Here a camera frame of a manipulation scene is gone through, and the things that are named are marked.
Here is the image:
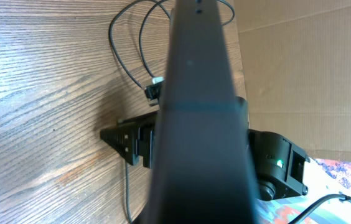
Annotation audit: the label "Samsung Galaxy smartphone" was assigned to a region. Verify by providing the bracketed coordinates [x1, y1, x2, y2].
[141, 0, 258, 223]

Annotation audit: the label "colourful painted sheet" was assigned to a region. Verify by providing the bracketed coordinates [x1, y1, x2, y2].
[256, 159, 351, 223]

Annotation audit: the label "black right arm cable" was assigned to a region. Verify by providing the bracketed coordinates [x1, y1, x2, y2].
[287, 193, 351, 224]

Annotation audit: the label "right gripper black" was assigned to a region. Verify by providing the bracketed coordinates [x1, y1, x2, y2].
[100, 111, 157, 169]

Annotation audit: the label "cardboard wall panel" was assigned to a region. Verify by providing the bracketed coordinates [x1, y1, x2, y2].
[235, 0, 351, 162]

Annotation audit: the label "black USB charging cable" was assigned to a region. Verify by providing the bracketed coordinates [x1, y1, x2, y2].
[108, 0, 235, 224]

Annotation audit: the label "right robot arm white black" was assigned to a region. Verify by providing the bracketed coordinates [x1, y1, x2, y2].
[100, 97, 309, 223]

